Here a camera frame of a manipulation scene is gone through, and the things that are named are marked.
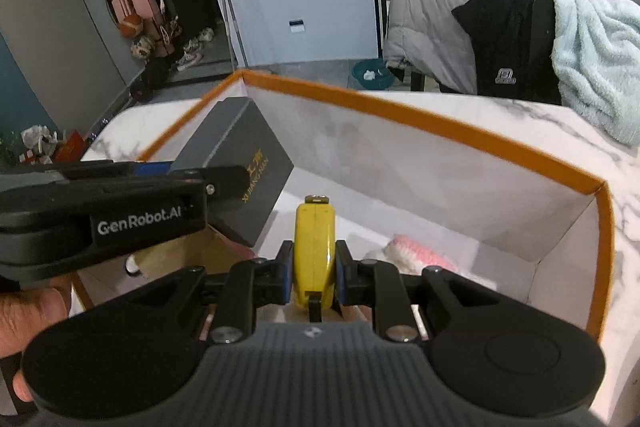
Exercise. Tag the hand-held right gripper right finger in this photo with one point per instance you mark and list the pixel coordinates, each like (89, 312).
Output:
(341, 279)

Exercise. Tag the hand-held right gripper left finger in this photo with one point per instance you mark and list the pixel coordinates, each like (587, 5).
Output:
(286, 279)

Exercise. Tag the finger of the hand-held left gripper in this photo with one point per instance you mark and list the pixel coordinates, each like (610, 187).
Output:
(225, 184)
(150, 168)

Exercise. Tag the yellow tape measure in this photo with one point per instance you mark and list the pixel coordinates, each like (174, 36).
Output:
(315, 252)

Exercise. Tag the dark grey box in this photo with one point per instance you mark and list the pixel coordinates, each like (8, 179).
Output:
(240, 137)

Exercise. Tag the gold box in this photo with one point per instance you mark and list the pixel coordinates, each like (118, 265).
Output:
(190, 257)

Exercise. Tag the white crochet bunny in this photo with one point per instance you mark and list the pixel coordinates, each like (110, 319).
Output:
(417, 249)

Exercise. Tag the orange cardboard box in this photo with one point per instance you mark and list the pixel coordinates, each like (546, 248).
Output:
(400, 187)

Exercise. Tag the person's left hand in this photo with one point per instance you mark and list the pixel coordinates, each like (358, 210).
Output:
(30, 314)

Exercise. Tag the red carton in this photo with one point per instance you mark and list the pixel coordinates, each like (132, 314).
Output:
(69, 148)

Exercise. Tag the crumpled plastic bag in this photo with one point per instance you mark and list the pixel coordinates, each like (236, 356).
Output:
(37, 139)

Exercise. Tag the pair of sneakers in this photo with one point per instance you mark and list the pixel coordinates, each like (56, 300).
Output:
(189, 57)

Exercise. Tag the worn basketball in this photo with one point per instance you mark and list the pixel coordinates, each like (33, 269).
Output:
(142, 48)

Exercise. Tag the orange basketball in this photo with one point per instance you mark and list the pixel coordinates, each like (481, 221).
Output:
(131, 26)

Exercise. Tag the pair of light shoes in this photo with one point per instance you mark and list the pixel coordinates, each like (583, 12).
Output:
(206, 35)

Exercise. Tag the mop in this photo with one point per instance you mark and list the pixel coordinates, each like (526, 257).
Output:
(231, 17)

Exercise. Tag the green basin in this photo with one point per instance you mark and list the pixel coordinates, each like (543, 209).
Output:
(372, 74)

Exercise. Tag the grey padded jacket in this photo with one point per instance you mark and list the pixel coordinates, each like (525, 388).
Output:
(430, 17)

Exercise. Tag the black jacket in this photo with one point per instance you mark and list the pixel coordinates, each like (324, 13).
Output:
(510, 42)

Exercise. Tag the light blue towel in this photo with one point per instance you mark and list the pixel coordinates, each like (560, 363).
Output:
(595, 57)

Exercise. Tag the white wall socket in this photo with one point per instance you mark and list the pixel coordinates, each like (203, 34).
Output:
(297, 26)

